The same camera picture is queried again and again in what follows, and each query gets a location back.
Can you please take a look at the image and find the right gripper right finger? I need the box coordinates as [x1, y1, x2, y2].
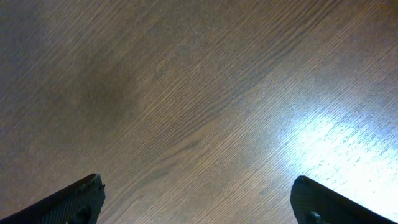
[290, 175, 396, 224]

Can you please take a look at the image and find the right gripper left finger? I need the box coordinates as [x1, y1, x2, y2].
[1, 174, 105, 224]

